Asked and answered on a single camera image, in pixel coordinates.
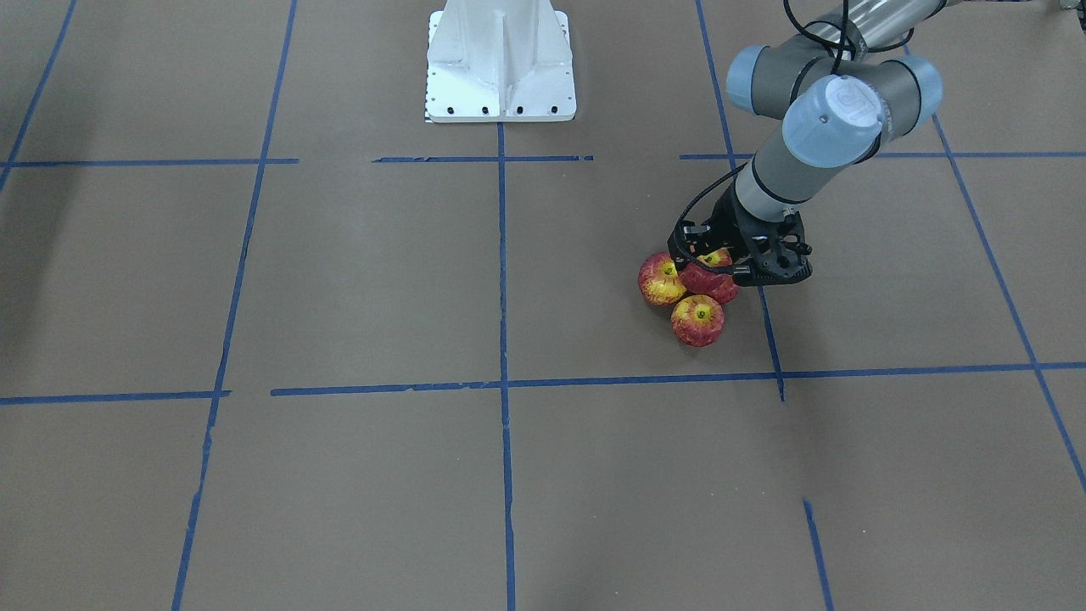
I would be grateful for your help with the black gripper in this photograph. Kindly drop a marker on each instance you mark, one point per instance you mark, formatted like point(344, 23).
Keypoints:
point(728, 221)

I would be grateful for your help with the lone red yellow apple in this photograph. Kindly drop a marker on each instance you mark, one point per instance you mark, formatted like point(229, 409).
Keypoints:
point(719, 286)

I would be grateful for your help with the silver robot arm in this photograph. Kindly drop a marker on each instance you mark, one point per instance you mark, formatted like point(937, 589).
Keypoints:
point(835, 109)

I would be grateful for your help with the far red yellow apple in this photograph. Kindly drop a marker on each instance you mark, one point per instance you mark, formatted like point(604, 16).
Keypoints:
point(698, 320)

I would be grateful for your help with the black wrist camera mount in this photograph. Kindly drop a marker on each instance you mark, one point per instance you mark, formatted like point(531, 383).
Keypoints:
point(776, 254)

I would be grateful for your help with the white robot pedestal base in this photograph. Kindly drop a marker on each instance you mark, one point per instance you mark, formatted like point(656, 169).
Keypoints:
point(492, 61)

